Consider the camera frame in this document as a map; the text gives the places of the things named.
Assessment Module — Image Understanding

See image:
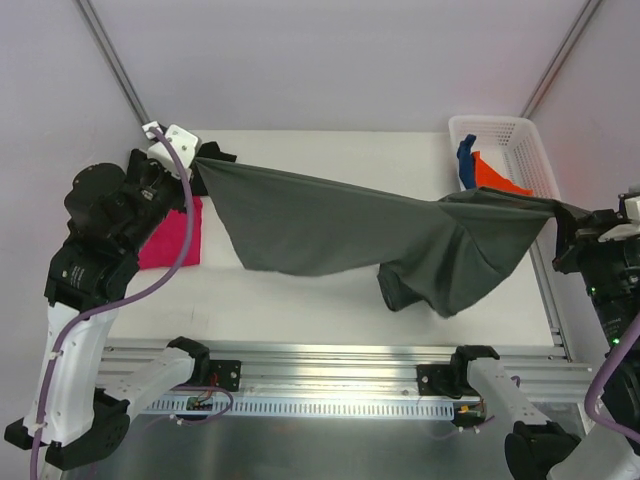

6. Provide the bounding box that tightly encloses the grey t shirt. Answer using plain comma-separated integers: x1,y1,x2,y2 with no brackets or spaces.
203,163,556,318

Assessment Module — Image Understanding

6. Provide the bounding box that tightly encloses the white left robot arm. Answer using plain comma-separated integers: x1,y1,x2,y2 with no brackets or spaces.
4,150,210,471

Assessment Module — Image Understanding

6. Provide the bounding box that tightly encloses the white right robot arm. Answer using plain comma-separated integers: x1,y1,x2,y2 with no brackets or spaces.
435,190,639,479

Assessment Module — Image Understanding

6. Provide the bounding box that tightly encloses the pink folded t shirt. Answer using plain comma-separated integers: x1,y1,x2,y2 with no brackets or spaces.
138,197,203,270

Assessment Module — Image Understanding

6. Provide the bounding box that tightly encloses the black folded t shirt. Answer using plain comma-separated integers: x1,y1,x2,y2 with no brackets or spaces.
125,141,237,197

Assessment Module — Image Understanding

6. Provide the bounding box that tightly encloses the orange t shirt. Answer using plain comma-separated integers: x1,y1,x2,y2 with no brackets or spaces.
472,151,533,196

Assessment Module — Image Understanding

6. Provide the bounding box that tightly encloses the white plastic basket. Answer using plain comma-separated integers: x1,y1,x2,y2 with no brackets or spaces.
448,115,561,200

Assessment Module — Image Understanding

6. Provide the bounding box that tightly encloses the blue t shirt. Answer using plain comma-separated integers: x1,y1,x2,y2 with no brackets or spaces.
456,134,477,190

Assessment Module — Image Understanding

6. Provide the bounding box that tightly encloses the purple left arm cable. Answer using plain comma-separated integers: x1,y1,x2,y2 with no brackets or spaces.
28,127,236,480

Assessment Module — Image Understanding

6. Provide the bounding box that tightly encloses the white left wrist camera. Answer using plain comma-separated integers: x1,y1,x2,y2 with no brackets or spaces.
142,121,201,180

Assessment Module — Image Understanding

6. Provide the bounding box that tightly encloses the right aluminium corner post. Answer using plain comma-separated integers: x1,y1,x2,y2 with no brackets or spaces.
520,0,605,119

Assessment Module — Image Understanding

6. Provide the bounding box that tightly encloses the aluminium corner post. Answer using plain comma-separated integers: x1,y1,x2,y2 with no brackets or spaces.
520,0,605,119
73,0,151,125

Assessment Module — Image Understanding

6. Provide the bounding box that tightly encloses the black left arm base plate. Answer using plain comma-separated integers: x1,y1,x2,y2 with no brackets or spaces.
203,360,242,393

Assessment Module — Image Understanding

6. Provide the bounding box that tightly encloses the left aluminium corner post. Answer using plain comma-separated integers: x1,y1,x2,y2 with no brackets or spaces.
73,0,151,125

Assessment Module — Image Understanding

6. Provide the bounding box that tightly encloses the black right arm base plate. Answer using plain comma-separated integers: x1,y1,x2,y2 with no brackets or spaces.
416,364,463,399

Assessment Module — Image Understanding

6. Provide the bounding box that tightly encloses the aluminium mounting rail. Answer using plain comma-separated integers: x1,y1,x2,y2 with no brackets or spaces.
94,341,601,401

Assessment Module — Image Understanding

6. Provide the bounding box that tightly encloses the white slotted cable duct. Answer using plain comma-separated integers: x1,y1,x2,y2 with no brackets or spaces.
144,393,455,421

